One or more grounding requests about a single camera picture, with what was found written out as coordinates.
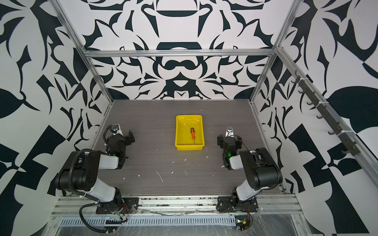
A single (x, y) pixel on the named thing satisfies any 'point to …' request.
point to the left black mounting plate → (124, 205)
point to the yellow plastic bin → (189, 134)
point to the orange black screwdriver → (193, 133)
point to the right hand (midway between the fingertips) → (231, 134)
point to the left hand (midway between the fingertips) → (121, 130)
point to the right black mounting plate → (233, 204)
